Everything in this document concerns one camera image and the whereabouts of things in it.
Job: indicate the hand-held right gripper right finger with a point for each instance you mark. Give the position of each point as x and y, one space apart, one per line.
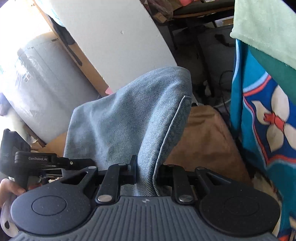
178 176

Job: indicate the black office chair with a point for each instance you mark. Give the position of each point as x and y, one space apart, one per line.
196 14

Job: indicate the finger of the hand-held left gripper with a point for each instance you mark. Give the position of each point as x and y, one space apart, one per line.
74 163
52 173

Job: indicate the blue patterned blanket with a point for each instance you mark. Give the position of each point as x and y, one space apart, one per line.
261 139

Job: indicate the green towel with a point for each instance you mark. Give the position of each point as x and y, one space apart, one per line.
266 34

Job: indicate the brown folded garment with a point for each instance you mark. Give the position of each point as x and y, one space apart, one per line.
203 143

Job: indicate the light blue jeans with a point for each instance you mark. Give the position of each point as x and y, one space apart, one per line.
129 127

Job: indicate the grey plastic wrapped panel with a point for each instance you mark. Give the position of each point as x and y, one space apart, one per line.
50 92

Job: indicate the tall cardboard panel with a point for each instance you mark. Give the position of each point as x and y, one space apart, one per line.
87 67

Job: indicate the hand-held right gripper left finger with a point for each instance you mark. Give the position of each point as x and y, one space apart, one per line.
133 172

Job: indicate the pink cloth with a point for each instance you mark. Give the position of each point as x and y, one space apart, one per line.
186 2

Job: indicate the dark hanging garment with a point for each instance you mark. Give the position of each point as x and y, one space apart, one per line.
161 9

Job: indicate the person's left hand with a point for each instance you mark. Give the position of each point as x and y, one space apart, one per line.
12 187

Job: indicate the black cabinet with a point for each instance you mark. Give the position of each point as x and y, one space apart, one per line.
217 60

